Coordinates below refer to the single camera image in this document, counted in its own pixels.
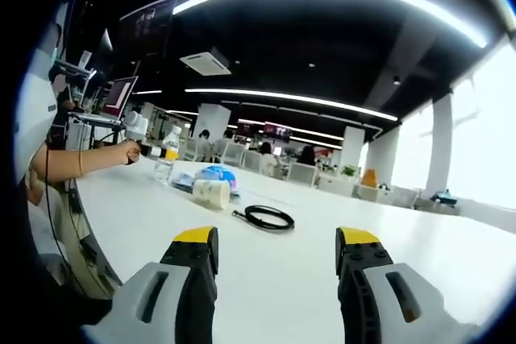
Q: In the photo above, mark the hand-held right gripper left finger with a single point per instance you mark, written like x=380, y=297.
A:
x=161, y=303

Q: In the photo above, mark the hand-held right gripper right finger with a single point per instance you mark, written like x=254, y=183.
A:
x=383, y=303

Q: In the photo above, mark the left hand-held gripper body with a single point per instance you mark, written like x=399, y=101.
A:
x=135, y=126

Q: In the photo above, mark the clear water bottle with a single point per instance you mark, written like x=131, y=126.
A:
x=171, y=136

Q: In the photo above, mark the blue tissue pack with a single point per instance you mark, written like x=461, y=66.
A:
x=219, y=175

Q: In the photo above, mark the white paper cup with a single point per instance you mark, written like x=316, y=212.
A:
x=209, y=195

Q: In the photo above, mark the person's left hand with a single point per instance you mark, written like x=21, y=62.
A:
x=129, y=154

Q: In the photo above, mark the laptop with red screen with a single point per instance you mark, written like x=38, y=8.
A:
x=119, y=96

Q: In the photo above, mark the laptop stand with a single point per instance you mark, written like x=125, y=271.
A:
x=92, y=117

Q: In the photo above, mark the ceiling air conditioner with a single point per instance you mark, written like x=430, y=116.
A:
x=205, y=61

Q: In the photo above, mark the person's white shirt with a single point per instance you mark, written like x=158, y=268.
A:
x=36, y=118

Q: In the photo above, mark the person's dark trousers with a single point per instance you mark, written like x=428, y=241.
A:
x=60, y=303

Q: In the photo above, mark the hanging dark screen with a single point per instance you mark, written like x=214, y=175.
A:
x=149, y=26

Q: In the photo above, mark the white table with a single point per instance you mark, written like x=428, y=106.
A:
x=282, y=259

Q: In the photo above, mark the person's head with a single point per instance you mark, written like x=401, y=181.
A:
x=54, y=46

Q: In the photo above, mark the dark green device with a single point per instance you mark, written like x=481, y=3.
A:
x=443, y=196

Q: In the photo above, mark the orange bag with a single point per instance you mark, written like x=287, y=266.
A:
x=369, y=178

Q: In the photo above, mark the potted plant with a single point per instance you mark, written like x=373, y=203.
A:
x=350, y=171

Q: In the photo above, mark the bright window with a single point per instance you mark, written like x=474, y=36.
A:
x=411, y=150
x=483, y=138

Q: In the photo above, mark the red wall screen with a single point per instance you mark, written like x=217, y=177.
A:
x=277, y=130

